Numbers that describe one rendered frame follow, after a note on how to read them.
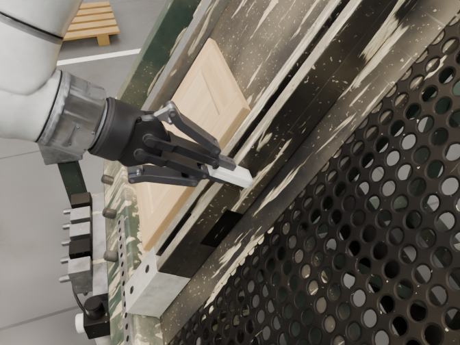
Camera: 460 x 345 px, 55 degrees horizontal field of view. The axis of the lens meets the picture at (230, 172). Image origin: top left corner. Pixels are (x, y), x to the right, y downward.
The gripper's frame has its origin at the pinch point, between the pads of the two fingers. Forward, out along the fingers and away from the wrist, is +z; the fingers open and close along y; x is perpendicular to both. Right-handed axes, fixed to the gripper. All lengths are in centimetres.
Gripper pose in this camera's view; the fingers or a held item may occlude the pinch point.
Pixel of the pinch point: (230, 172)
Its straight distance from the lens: 64.1
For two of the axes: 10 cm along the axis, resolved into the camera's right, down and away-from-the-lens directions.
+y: 5.4, -7.2, -4.4
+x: -2.3, -6.3, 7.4
